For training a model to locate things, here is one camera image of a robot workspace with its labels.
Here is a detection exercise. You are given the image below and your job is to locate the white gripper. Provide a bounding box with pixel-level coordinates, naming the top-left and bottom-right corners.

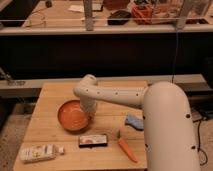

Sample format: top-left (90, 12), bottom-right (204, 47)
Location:
top-left (80, 99), bottom-right (97, 117)

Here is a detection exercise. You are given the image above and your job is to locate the orange ceramic bowl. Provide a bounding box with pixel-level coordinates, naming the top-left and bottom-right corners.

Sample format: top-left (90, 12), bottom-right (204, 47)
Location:
top-left (58, 100), bottom-right (91, 132)

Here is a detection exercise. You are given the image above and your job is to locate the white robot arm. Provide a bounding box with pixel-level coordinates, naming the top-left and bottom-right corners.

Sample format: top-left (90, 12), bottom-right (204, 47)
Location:
top-left (73, 74), bottom-right (201, 171)

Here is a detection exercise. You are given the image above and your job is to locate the black rectangular box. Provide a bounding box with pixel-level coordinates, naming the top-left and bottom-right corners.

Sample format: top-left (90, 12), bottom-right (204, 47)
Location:
top-left (78, 134), bottom-right (108, 148)

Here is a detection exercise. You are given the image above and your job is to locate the orange toy carrot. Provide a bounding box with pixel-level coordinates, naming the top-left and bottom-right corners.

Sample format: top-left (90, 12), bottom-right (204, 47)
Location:
top-left (117, 131), bottom-right (138, 163)

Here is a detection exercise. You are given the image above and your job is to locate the blue sponge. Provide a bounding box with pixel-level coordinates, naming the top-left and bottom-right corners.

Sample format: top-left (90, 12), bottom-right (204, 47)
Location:
top-left (125, 115), bottom-right (144, 131)

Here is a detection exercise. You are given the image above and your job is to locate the clear plastic bottle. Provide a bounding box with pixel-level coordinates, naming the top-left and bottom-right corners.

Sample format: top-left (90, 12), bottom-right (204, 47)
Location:
top-left (19, 144), bottom-right (65, 163)

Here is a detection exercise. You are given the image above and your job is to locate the black pouch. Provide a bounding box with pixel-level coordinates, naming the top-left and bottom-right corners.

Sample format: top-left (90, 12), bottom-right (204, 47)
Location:
top-left (107, 10), bottom-right (131, 25)

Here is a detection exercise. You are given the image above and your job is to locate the orange basket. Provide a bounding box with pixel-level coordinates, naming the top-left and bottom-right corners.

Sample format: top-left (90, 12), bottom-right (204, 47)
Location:
top-left (131, 5), bottom-right (152, 25)

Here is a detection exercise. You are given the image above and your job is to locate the grey metal post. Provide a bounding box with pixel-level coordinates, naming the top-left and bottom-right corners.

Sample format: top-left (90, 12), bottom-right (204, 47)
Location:
top-left (83, 0), bottom-right (94, 31)
top-left (176, 0), bottom-right (192, 30)

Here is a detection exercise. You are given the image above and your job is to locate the black cable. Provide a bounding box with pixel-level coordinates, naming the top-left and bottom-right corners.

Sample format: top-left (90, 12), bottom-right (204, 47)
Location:
top-left (193, 116), bottom-right (210, 167)

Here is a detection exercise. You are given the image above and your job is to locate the grey metal post right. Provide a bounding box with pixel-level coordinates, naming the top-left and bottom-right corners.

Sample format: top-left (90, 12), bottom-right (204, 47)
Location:
top-left (176, 0), bottom-right (192, 30)

